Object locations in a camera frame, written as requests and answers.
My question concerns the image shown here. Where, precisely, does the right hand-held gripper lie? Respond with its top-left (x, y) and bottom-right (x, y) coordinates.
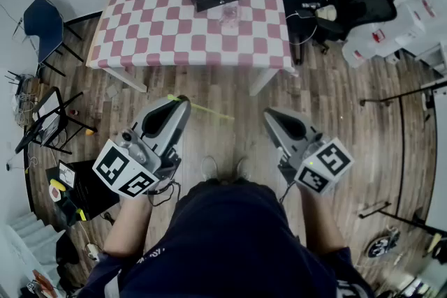
top-left (263, 107), bottom-right (355, 195)

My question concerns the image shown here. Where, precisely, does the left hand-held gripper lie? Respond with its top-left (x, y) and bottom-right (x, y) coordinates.
top-left (92, 96), bottom-right (193, 200)

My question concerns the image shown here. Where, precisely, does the yellow stick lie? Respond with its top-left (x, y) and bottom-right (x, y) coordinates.
top-left (167, 94), bottom-right (235, 121)

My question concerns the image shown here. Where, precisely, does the clear pink-printed cup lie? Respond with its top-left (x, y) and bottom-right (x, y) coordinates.
top-left (218, 3), bottom-right (244, 29)

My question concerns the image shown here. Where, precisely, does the person's right forearm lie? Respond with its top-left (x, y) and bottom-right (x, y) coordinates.
top-left (298, 184), bottom-right (351, 253)

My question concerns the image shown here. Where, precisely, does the person's left forearm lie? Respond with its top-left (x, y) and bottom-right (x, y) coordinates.
top-left (102, 190), bottom-right (154, 258)

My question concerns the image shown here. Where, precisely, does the white table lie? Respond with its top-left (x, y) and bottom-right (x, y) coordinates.
top-left (103, 66), bottom-right (281, 97)

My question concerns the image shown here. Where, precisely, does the person's right shoe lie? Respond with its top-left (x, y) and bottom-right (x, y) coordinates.
top-left (233, 156), bottom-right (254, 183)

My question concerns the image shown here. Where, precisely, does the person's shoe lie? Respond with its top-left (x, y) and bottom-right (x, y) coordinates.
top-left (200, 156), bottom-right (221, 183)
top-left (233, 156), bottom-right (254, 183)

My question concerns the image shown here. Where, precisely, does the person's left shoe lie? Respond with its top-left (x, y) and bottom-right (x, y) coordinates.
top-left (200, 156), bottom-right (221, 183)

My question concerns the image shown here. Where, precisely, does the pink white checkered tablecloth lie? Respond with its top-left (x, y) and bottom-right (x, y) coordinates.
top-left (86, 0), bottom-right (296, 73)

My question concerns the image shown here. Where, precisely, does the black flat case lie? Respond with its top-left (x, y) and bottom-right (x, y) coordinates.
top-left (45, 159), bottom-right (122, 228)

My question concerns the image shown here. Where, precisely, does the black folding stand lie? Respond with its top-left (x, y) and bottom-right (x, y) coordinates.
top-left (15, 86), bottom-right (98, 156)

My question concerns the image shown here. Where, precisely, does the person's dark navy clothing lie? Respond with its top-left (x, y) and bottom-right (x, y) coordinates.
top-left (76, 177), bottom-right (376, 298)

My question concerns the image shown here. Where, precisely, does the round black white disc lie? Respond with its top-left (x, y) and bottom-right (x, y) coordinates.
top-left (366, 229), bottom-right (401, 259)

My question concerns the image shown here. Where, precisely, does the black office chair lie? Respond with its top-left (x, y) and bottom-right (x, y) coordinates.
top-left (280, 0), bottom-right (405, 66)

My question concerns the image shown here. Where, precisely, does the white desk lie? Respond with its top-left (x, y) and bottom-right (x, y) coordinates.
top-left (420, 77), bottom-right (447, 233)

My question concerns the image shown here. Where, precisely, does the white power strip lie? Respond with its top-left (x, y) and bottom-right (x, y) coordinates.
top-left (85, 243), bottom-right (101, 262)

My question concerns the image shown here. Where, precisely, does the blue chair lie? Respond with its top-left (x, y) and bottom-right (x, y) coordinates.
top-left (22, 0), bottom-right (85, 78)

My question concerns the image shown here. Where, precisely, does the black router with antennas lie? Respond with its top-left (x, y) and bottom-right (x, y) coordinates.
top-left (3, 69), bottom-right (23, 96)

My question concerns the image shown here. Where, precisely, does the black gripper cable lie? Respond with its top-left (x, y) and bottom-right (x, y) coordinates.
top-left (146, 180), bottom-right (182, 207)
top-left (279, 181), bottom-right (298, 204)

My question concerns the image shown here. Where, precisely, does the black floor rail frame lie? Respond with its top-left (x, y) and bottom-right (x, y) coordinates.
top-left (358, 94), bottom-right (438, 233)

